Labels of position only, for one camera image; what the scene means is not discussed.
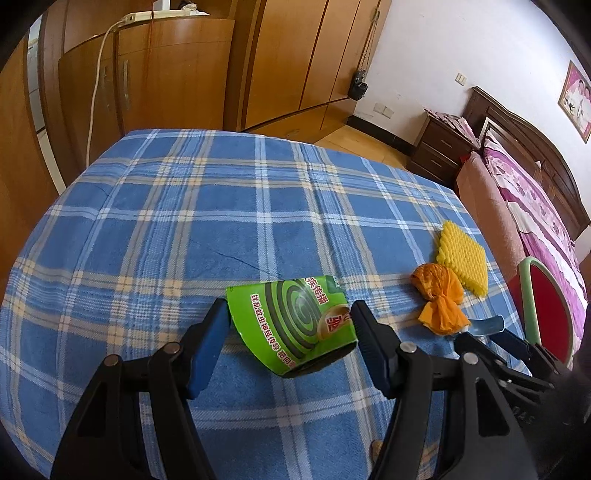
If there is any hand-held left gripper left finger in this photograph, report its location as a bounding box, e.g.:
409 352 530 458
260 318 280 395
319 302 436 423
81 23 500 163
50 298 232 480

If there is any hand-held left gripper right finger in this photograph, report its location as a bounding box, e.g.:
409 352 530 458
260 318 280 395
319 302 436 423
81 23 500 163
350 300 539 480

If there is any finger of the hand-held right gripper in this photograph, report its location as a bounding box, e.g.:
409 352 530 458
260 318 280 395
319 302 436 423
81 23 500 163
489 329 571 376
455 331 555 393

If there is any red green-rimmed chair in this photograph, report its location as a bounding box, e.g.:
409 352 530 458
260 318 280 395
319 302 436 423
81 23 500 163
517 257 576 370

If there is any green mosquito coil box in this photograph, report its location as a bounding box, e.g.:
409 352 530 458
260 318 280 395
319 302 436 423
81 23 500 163
225 274 359 380

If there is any orange plastic wrapper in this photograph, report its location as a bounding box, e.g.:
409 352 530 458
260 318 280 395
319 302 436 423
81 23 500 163
411 263 470 336

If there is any yellow foam fruit net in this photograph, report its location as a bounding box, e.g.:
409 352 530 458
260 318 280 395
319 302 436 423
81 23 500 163
435 220 489 296

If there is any blue plaid bed sheet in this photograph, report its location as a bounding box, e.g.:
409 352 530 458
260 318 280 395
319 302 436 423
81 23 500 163
0 128 532 480

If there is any pink blanket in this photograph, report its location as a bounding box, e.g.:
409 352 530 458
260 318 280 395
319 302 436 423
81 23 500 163
455 152 528 288

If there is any purple floral bedspread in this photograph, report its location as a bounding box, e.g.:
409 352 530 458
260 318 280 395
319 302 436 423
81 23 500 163
480 134 590 324

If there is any dark wooden nightstand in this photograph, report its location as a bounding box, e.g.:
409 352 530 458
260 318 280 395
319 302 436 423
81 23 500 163
406 111 476 185

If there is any dark wooden headboard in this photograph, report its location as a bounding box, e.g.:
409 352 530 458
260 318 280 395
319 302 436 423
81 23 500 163
463 86 585 241

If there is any pink patterned cloth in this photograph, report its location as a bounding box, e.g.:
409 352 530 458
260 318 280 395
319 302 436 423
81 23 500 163
424 109 482 149

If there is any black hanging bag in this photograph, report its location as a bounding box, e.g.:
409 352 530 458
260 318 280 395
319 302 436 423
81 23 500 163
348 9 380 101

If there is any curved wooden cabinet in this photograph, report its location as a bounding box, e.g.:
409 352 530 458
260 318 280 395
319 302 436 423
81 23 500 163
58 18 236 171

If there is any tall wooden wardrobe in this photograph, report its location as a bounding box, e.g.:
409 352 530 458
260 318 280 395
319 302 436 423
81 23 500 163
235 0 393 139

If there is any white power strip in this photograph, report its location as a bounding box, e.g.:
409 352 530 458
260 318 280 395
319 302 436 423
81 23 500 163
121 6 209 24

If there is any framed wall photo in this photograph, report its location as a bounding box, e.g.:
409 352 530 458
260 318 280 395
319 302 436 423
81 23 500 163
558 60 591 142

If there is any white power cable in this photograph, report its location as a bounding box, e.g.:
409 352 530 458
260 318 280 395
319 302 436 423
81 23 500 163
83 17 126 169

